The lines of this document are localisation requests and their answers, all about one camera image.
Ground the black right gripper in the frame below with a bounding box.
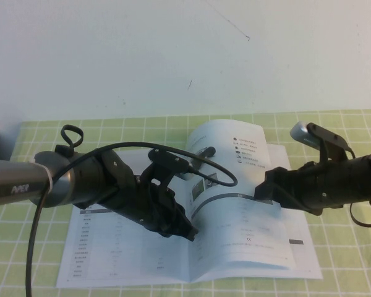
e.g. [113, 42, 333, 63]
[254, 160, 330, 217]

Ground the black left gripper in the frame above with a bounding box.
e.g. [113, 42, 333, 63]
[107, 173, 200, 243]

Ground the white product brochure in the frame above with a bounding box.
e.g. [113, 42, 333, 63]
[56, 118, 324, 290]

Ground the green checked tablecloth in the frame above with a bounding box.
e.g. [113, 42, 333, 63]
[0, 110, 371, 297]

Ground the white zip tie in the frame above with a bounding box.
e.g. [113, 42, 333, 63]
[42, 165, 56, 195]

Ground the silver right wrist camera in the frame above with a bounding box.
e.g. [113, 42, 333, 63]
[289, 121, 321, 150]

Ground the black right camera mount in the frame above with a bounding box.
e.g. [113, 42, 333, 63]
[305, 122, 354, 170]

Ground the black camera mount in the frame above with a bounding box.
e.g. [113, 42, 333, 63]
[139, 147, 192, 190]
[305, 122, 354, 170]

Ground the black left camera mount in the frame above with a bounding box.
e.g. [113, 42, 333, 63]
[139, 147, 192, 190]

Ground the short black looped cable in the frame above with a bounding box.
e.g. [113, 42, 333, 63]
[54, 124, 85, 157]

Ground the long black camera cable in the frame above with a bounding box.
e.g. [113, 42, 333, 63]
[25, 141, 238, 297]

